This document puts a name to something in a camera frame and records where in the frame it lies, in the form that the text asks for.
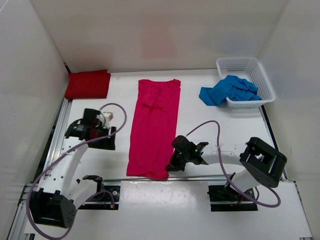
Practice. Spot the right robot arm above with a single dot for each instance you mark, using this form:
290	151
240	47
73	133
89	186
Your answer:
263	164

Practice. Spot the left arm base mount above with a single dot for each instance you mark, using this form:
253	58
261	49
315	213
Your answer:
107	201

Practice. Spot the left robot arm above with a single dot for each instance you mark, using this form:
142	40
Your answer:
58	195

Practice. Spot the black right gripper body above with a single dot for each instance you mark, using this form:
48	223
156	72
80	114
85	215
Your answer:
178	160

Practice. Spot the aluminium rail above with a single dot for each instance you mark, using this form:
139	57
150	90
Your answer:
116	171
50	153

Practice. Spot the blue t-shirt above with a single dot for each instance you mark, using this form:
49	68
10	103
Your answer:
232	87

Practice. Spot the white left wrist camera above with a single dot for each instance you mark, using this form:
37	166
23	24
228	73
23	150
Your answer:
105	118

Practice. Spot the white plastic laundry basket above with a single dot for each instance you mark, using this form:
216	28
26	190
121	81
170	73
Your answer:
250	69

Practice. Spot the pink t-shirt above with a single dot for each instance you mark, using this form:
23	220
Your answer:
153	128

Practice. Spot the white front cover board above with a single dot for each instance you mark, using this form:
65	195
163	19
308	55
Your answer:
181	210

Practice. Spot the red t-shirt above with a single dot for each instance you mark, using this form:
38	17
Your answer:
88	85

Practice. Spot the aluminium left side rail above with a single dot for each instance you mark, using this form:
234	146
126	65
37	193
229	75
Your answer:
50	153

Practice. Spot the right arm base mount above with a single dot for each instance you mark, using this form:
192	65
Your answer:
225	199

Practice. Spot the aluminium front rail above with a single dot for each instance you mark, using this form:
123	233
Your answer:
116	171

